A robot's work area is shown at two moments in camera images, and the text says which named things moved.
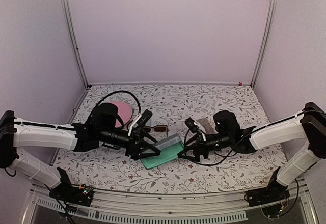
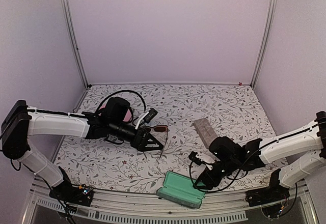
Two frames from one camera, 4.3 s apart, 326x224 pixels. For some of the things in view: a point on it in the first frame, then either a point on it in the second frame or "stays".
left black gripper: [134, 150] -> [140, 142]
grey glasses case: [205, 126] stays
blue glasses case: [169, 147] -> [181, 190]
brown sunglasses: [159, 128] stays
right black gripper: [199, 145] -> [209, 178]
